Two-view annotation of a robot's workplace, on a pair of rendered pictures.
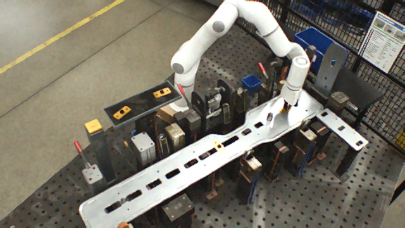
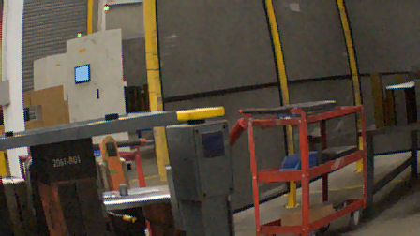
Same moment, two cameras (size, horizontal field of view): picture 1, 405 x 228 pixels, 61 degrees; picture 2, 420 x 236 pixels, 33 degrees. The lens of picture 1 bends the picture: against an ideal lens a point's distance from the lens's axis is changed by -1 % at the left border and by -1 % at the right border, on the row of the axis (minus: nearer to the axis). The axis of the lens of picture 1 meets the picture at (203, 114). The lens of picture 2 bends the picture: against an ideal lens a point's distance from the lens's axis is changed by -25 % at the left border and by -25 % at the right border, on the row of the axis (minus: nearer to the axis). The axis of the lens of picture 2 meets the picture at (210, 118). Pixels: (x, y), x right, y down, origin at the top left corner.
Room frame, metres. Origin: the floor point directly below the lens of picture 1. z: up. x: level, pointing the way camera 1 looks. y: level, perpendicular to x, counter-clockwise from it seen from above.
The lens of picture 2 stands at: (2.35, 0.58, 1.22)
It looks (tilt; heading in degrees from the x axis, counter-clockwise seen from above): 3 degrees down; 182
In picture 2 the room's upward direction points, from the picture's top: 6 degrees counter-clockwise
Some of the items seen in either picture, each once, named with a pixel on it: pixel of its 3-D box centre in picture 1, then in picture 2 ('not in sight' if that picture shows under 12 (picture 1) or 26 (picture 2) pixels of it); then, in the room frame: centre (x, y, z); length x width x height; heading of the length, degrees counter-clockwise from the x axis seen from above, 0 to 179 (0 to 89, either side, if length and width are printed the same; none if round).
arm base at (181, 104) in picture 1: (183, 91); not in sight; (1.53, 0.13, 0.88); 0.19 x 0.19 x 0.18
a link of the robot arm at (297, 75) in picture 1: (298, 70); not in sight; (1.32, -0.46, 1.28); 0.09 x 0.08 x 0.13; 159
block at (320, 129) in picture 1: (312, 143); not in sight; (1.22, -0.63, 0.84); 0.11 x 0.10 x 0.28; 38
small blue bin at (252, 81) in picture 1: (250, 85); not in sight; (1.77, -0.31, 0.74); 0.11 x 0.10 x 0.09; 128
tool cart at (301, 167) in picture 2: not in sight; (313, 178); (-3.01, 0.96, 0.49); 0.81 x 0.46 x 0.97; 135
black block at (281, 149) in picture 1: (276, 163); not in sight; (1.06, -0.41, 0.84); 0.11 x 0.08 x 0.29; 38
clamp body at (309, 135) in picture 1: (299, 152); not in sight; (1.12, -0.53, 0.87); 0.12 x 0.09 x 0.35; 38
